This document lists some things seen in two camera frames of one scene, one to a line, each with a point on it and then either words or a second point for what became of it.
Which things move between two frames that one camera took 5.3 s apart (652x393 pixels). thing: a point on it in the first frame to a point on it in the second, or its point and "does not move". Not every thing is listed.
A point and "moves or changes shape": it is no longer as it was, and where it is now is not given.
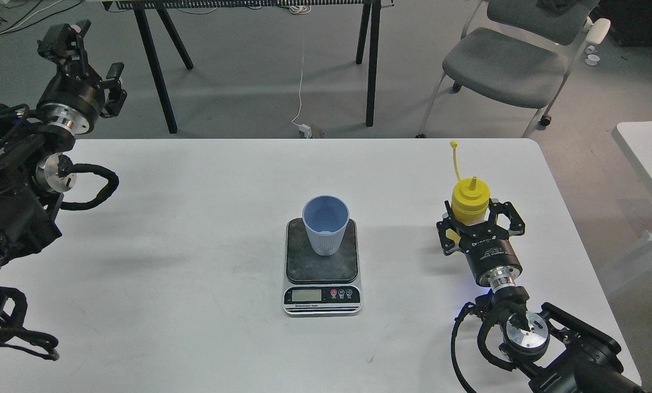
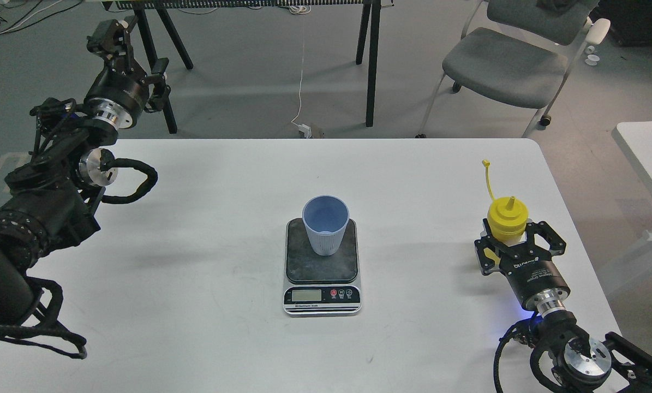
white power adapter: [306, 129] does not move
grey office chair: [518, 53] does not move
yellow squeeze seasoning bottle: [470, 201] moves or changes shape
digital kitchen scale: [317, 285] does not move
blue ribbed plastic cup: [326, 218] does not move
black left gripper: [73, 96] to [120, 91]
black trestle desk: [142, 10] does not move
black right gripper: [492, 257] to [533, 274]
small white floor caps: [592, 59] does not move
